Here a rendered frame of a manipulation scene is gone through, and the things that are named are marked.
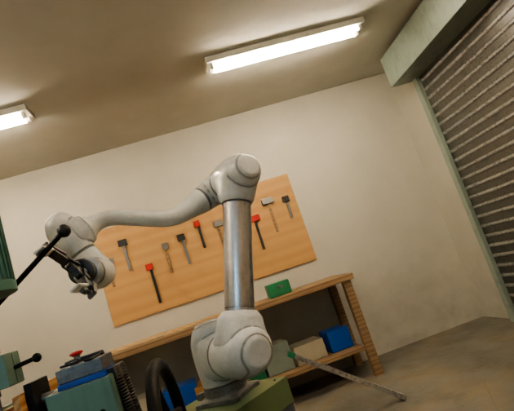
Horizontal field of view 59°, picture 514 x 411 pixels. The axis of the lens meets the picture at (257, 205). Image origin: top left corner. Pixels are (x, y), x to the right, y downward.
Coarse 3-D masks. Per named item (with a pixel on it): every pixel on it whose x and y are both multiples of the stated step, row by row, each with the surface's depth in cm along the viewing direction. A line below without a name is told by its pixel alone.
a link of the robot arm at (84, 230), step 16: (192, 192) 172; (176, 208) 167; (192, 208) 168; (208, 208) 172; (48, 224) 147; (80, 224) 148; (96, 224) 153; (112, 224) 158; (128, 224) 160; (144, 224) 161; (160, 224) 163; (176, 224) 167; (48, 240) 149; (64, 240) 145; (80, 240) 146
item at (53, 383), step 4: (48, 380) 109; (52, 380) 109; (56, 380) 111; (52, 384) 108; (56, 384) 110; (52, 388) 108; (56, 388) 110; (16, 396) 93; (20, 396) 93; (24, 396) 95; (12, 400) 92; (16, 400) 92; (20, 400) 92; (24, 400) 94; (16, 404) 92; (20, 404) 92; (24, 404) 94; (16, 408) 92; (20, 408) 92; (24, 408) 93
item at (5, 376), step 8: (8, 352) 100; (16, 352) 102; (0, 360) 96; (8, 360) 98; (16, 360) 101; (0, 368) 96; (8, 368) 97; (0, 376) 96; (8, 376) 96; (16, 376) 99; (0, 384) 96; (8, 384) 96; (0, 392) 99
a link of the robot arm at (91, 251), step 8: (88, 248) 147; (96, 248) 150; (80, 256) 145; (88, 256) 145; (96, 256) 146; (104, 256) 150; (104, 264) 145; (112, 264) 151; (112, 272) 148; (104, 280) 144; (112, 280) 150
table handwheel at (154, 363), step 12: (156, 360) 99; (156, 372) 95; (168, 372) 107; (156, 384) 91; (168, 384) 109; (156, 396) 89; (180, 396) 111; (156, 408) 88; (168, 408) 97; (180, 408) 110
